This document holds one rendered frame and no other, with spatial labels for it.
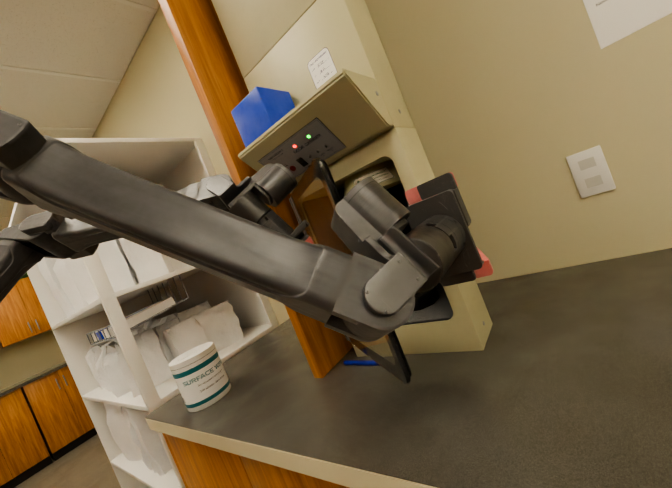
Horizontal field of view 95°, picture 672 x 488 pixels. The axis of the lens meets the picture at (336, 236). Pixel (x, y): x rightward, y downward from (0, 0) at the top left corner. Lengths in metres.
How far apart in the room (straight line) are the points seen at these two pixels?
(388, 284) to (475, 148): 0.80
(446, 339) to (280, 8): 0.79
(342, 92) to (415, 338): 0.53
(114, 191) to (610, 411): 0.60
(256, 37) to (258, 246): 0.67
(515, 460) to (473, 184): 0.74
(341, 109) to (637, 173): 0.73
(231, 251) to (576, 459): 0.43
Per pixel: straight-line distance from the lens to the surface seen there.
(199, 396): 1.04
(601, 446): 0.50
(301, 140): 0.66
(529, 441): 0.51
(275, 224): 0.54
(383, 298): 0.26
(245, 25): 0.91
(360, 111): 0.60
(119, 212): 0.33
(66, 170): 0.38
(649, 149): 1.03
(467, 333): 0.70
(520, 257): 1.07
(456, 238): 0.36
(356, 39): 0.70
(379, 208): 0.31
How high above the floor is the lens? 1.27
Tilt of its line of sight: 2 degrees down
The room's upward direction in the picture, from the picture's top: 22 degrees counter-clockwise
